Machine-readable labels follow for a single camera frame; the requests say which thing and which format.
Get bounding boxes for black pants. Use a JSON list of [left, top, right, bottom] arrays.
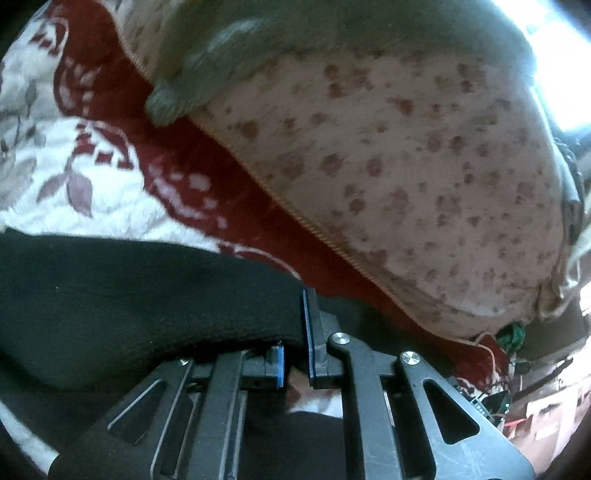
[[0, 228, 454, 480]]

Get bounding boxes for beige spotted pillow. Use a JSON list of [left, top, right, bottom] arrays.
[[109, 1, 570, 337]]

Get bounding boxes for floral red white blanket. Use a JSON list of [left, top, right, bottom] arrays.
[[1, 1, 508, 394]]

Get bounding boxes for grey garment on pillow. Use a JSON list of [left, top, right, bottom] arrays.
[[145, 1, 536, 126]]

